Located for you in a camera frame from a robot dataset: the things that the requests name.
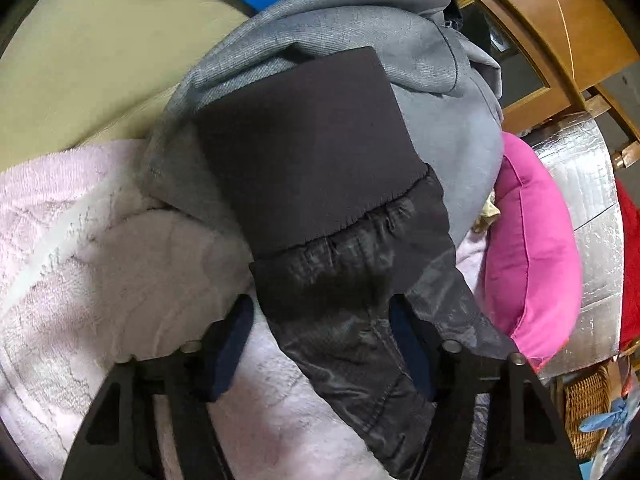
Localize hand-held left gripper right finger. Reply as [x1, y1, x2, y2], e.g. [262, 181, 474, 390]
[387, 295, 583, 480]

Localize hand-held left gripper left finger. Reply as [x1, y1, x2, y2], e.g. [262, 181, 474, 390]
[62, 295, 256, 480]

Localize black jacket with ribbed cuff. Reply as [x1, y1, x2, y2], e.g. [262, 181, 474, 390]
[140, 0, 521, 480]

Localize yellowish patterned cloth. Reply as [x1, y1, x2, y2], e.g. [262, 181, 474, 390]
[472, 192, 502, 233]

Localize magenta pillow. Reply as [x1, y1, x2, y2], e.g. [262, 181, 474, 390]
[482, 130, 583, 371]

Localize pale pink fleece blanket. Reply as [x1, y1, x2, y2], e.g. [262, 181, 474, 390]
[0, 137, 501, 480]

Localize wicker basket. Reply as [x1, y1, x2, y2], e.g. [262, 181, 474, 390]
[562, 360, 626, 461]

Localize light blue cloth bow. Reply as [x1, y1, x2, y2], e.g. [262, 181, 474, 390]
[580, 397, 632, 433]

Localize silver foil insulation sheet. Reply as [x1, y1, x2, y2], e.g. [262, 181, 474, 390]
[530, 112, 626, 386]

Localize red cloth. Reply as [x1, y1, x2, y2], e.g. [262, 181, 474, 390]
[615, 175, 640, 356]

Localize wooden bed headboard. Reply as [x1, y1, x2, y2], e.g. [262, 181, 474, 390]
[582, 82, 640, 173]

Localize wooden cabinet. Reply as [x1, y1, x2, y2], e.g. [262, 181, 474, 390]
[454, 0, 628, 133]

